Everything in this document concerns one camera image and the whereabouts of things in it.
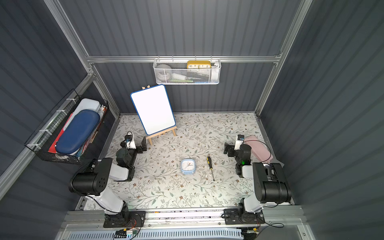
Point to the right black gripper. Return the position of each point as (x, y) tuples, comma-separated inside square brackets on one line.
[(233, 149)]

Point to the black yellow screwdriver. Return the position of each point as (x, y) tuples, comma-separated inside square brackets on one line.
[(209, 161)]

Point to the light blue alarm clock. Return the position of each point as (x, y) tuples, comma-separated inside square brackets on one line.
[(188, 166)]

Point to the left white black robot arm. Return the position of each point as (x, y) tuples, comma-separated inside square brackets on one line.
[(91, 181)]

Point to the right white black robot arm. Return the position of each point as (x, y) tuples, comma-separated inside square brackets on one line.
[(254, 161)]

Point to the wooden easel stand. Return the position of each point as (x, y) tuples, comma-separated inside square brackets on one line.
[(160, 133)]

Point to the pink pencil case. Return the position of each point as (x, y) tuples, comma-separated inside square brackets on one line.
[(259, 149)]

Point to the dark blue oval case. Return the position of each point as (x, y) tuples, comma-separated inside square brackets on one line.
[(77, 132)]

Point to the white plastic container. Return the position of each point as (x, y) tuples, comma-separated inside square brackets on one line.
[(85, 104)]

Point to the white tape roll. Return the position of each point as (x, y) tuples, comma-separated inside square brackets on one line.
[(163, 72)]

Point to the red folder in basket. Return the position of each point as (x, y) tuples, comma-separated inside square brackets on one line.
[(52, 148)]

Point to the yellow clock in basket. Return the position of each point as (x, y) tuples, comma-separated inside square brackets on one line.
[(199, 64)]

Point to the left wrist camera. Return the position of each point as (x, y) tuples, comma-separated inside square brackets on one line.
[(129, 139)]

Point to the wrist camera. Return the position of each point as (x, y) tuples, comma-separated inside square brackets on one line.
[(239, 141), (129, 139)]

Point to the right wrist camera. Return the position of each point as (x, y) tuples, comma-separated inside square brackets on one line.
[(239, 141)]

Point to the white board blue frame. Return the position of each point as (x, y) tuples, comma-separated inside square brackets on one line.
[(138, 99)]

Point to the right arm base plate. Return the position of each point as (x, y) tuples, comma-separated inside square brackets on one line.
[(235, 216)]

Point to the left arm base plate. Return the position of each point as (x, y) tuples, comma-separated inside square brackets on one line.
[(133, 219)]

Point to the black wire wall basket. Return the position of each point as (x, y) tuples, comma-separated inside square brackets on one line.
[(42, 138)]

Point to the white wire mesh basket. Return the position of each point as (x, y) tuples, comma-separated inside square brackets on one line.
[(183, 76)]

